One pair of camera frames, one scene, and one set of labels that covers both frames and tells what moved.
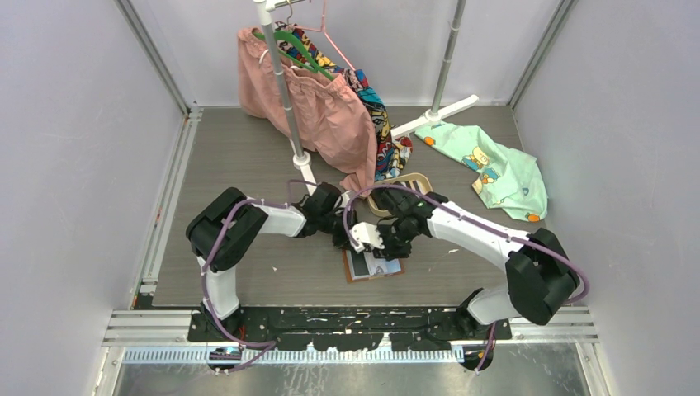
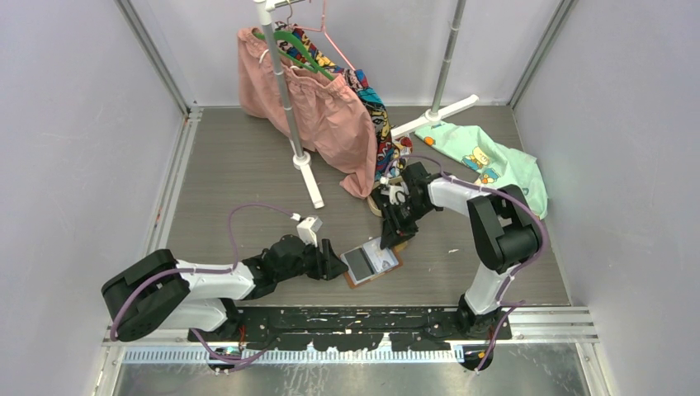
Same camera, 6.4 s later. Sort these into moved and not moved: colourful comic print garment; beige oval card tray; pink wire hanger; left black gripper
Moved: left black gripper
Not moved: pink wire hanger; colourful comic print garment; beige oval card tray
